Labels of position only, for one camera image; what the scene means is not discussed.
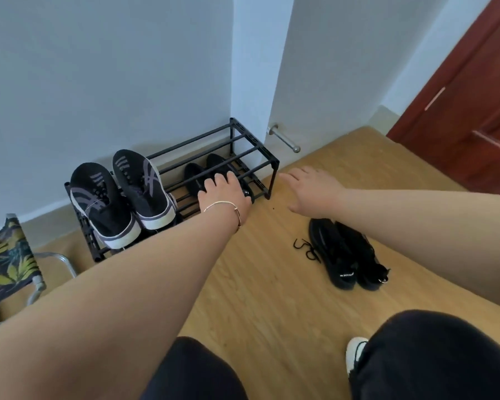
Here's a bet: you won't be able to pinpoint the person's white shoe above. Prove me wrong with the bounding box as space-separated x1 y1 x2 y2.
345 337 370 378

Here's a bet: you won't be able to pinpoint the person's right forearm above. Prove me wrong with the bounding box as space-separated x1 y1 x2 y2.
342 187 500 313

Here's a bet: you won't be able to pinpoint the thin gold bracelet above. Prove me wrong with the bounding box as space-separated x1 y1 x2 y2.
203 201 243 228

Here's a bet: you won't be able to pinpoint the black sneaker with purple stripes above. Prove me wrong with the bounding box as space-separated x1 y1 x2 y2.
112 149 179 231
69 162 143 251

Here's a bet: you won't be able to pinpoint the person's left hand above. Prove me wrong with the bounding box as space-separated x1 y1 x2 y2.
197 171 253 229

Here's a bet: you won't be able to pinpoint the red-brown wooden door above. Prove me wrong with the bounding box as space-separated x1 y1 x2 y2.
385 0 500 197

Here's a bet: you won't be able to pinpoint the person's left forearm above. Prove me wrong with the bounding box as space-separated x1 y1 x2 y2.
0 204 243 400

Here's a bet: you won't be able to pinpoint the black metal shoe rack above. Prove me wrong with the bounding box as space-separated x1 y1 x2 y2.
64 117 281 263

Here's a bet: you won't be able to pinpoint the person's right leg black trousers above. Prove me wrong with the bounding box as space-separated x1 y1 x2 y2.
349 310 500 400

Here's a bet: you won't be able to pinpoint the person's right hand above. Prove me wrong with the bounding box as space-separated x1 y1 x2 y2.
280 166 349 218

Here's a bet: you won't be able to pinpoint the person's leg black trousers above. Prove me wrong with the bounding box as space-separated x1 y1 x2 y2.
141 336 249 400
349 310 500 400

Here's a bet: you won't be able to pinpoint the person's left leg black trousers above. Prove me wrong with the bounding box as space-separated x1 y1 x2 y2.
141 336 249 400

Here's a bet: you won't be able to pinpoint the silver metal door stopper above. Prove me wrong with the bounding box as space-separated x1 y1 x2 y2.
266 123 301 154

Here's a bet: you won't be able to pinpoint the black lace-up sneaker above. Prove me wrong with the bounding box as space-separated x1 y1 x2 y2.
292 217 360 291
335 221 391 292

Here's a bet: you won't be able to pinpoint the leaf print folding chair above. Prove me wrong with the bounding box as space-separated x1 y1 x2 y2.
0 213 78 329

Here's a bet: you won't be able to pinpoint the plain black shoe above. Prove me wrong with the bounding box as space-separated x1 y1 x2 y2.
206 153 256 204
184 162 210 198

